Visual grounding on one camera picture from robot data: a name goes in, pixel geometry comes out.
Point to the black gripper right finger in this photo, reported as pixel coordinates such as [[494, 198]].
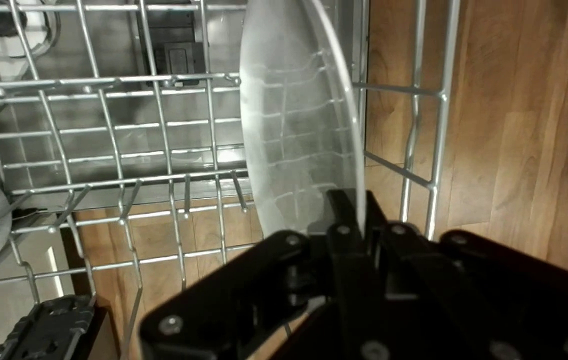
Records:
[[374, 214]]

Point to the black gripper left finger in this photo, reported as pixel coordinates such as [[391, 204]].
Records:
[[340, 212]]

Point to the clear glass plate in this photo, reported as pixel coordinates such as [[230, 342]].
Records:
[[298, 116]]

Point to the white wire dishwasher rack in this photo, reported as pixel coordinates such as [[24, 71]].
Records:
[[123, 155]]

